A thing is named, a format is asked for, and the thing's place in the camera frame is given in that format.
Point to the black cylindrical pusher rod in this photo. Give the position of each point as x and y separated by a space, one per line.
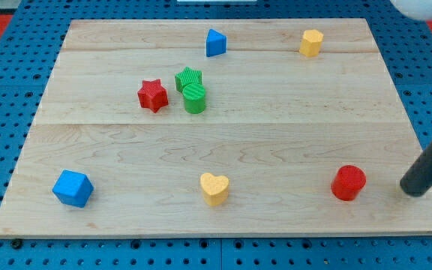
418 179

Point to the red cylinder block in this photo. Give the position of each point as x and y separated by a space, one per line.
348 182

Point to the yellow heart block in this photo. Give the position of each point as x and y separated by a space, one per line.
215 188

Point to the yellow hexagon block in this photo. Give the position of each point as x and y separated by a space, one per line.
311 42

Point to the wooden board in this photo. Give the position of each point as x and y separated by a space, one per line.
277 124

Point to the blue triangle block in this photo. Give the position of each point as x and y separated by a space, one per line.
215 44

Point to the green cylinder block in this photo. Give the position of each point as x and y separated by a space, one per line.
194 96

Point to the green star block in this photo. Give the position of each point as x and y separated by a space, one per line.
186 77

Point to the red star block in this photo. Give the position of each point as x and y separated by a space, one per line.
152 95

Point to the blue cube block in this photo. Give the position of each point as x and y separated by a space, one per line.
73 188

